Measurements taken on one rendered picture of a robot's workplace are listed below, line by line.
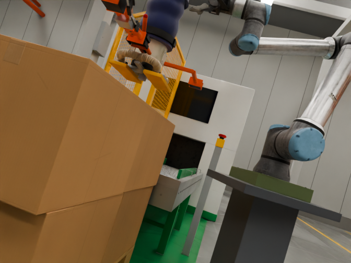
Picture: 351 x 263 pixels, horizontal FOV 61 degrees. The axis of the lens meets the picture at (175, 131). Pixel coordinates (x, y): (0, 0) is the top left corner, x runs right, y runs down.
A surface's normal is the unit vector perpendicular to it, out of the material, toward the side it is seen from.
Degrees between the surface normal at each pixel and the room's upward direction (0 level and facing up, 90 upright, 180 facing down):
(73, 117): 90
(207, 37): 90
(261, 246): 90
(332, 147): 90
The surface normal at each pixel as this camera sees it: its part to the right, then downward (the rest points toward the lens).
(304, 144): 0.12, 0.04
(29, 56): -0.18, -0.11
